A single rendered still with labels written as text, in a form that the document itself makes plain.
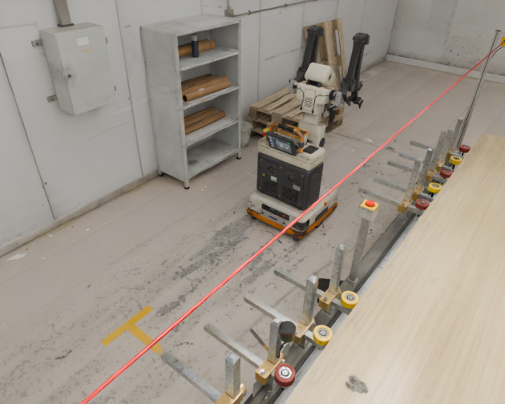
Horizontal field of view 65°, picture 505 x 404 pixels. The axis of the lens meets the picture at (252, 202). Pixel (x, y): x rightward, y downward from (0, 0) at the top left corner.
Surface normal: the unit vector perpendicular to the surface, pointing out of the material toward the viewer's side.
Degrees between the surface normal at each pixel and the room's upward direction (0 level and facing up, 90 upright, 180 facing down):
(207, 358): 0
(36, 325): 0
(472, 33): 90
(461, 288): 0
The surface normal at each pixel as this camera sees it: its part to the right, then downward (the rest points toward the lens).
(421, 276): 0.02, -0.82
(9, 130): 0.79, 0.36
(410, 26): -0.62, 0.44
